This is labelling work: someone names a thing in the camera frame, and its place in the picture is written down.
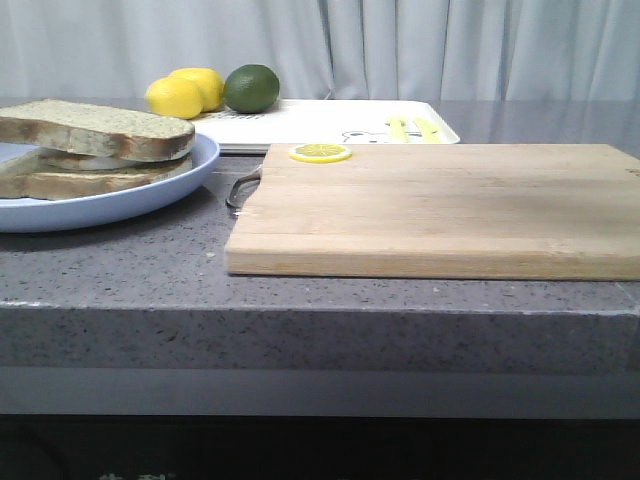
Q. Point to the front yellow lemon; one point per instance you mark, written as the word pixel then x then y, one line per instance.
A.
pixel 175 97

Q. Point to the yellow lemon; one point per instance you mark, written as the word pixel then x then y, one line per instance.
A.
pixel 175 97
pixel 208 81

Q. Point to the rear yellow lemon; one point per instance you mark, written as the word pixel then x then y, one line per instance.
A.
pixel 208 81

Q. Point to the lemon slice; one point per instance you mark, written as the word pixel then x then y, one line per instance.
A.
pixel 319 153

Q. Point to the bread slice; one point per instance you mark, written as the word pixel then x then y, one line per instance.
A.
pixel 31 177
pixel 97 130

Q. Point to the wooden cutting board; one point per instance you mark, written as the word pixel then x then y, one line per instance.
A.
pixel 462 211

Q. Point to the fried egg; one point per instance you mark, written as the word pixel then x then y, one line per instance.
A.
pixel 80 162

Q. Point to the green lime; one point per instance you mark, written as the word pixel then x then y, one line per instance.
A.
pixel 251 89

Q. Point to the light blue plate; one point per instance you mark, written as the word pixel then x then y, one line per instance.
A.
pixel 26 215

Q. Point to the metal cutting board handle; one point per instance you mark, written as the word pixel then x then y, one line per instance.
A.
pixel 242 188

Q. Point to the grey curtain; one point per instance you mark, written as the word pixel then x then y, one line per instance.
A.
pixel 410 50

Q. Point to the white tray with bear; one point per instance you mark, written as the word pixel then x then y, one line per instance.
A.
pixel 297 121

